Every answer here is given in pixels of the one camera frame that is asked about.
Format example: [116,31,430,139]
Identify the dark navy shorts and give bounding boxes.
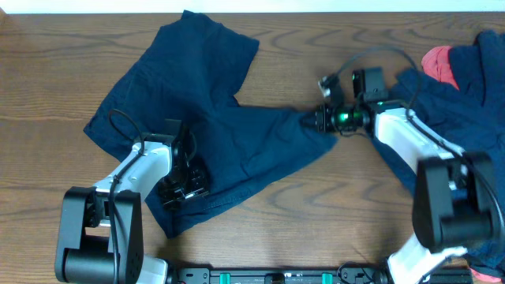
[84,11,336,238]

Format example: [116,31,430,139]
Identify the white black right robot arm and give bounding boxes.
[302,100,504,283]

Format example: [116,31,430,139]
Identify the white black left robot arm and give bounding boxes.
[54,120,209,283]

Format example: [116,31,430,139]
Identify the dark navy clothes pile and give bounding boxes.
[370,29,505,277]

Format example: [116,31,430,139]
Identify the red garment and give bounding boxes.
[421,46,459,90]

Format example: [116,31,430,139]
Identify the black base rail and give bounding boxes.
[173,265,392,284]

